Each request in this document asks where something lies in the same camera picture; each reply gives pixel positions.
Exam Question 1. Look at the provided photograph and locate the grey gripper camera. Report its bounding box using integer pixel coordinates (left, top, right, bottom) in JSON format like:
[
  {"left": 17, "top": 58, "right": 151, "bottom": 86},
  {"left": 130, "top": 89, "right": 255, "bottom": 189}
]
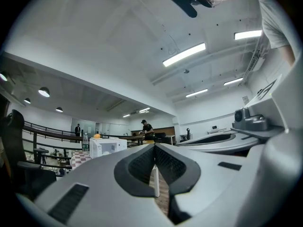
[{"left": 234, "top": 107, "right": 269, "bottom": 132}]

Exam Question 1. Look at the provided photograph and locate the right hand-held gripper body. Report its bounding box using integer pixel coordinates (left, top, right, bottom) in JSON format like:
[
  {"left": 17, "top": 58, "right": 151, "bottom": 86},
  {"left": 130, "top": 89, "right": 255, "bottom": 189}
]
[{"left": 231, "top": 55, "right": 303, "bottom": 212}]

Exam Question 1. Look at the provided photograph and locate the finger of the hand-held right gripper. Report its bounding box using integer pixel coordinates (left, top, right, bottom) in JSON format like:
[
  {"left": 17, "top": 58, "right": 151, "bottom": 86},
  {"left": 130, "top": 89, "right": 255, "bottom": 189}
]
[
  {"left": 187, "top": 131, "right": 237, "bottom": 146},
  {"left": 176, "top": 138, "right": 264, "bottom": 156}
]

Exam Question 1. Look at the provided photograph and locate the clear plastic water bottle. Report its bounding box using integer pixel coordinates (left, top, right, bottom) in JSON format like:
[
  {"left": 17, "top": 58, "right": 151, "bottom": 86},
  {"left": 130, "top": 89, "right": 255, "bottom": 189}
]
[{"left": 82, "top": 132, "right": 89, "bottom": 152}]

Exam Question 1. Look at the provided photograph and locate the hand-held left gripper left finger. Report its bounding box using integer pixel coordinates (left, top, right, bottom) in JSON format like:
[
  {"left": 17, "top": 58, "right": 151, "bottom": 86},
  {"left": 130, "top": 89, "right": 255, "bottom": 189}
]
[{"left": 33, "top": 143, "right": 176, "bottom": 227}]

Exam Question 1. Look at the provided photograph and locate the brown wooden desk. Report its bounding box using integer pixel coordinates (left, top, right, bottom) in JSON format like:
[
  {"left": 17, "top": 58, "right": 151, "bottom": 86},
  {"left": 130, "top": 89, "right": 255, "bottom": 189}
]
[{"left": 131, "top": 126, "right": 176, "bottom": 145}]

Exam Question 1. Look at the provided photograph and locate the small black office chair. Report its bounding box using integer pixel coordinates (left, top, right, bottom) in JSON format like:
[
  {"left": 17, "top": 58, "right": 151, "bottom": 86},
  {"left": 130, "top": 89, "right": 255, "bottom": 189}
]
[{"left": 179, "top": 127, "right": 191, "bottom": 143}]

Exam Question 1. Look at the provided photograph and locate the ceiling air conditioner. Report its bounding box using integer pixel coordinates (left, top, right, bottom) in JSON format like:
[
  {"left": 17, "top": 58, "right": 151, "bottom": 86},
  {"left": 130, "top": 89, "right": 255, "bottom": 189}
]
[{"left": 243, "top": 52, "right": 266, "bottom": 80}]

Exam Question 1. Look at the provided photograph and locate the long ceiling light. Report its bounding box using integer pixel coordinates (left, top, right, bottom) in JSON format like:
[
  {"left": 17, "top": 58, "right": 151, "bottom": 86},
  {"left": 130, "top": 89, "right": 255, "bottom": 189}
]
[
  {"left": 223, "top": 77, "right": 244, "bottom": 86},
  {"left": 234, "top": 30, "right": 263, "bottom": 41},
  {"left": 162, "top": 42, "right": 206, "bottom": 68},
  {"left": 185, "top": 88, "right": 209, "bottom": 98}
]

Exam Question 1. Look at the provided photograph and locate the checkered tablecloth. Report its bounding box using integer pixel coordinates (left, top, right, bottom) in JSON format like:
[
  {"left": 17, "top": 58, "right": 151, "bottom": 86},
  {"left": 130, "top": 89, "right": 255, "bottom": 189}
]
[{"left": 70, "top": 150, "right": 92, "bottom": 170}]

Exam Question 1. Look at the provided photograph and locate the dark curved railing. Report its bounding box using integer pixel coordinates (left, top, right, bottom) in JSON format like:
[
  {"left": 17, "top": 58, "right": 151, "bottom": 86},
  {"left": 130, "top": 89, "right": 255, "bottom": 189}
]
[{"left": 22, "top": 120, "right": 145, "bottom": 151}]

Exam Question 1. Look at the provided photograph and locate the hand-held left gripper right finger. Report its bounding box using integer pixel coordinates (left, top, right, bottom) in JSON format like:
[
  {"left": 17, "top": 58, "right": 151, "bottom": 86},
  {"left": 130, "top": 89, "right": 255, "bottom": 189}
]
[{"left": 155, "top": 143, "right": 262, "bottom": 226}]

